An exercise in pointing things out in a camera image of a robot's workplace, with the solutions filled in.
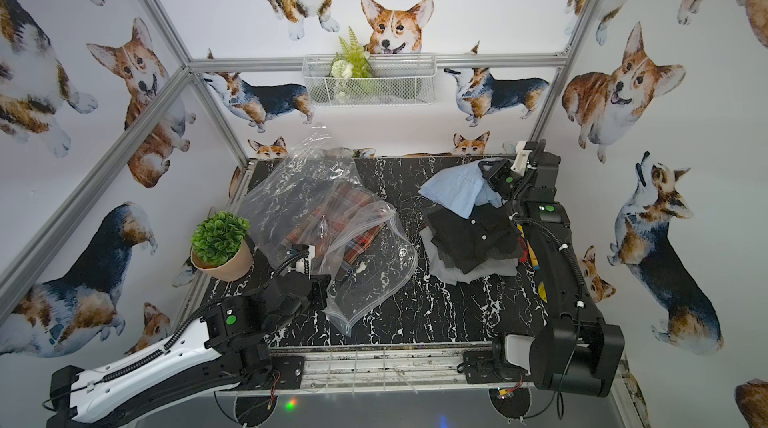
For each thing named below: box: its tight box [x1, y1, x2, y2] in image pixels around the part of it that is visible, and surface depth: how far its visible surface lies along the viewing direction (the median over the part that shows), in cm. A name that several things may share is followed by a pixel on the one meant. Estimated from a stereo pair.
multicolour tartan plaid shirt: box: [282, 186, 388, 266], surface depth 89 cm
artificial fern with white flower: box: [329, 26, 374, 103], surface depth 85 cm
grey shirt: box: [419, 226, 520, 286], surface depth 88 cm
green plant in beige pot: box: [190, 211, 253, 282], surface depth 83 cm
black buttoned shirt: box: [426, 203, 522, 275], surface depth 87 cm
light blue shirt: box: [418, 160, 505, 219], surface depth 81 cm
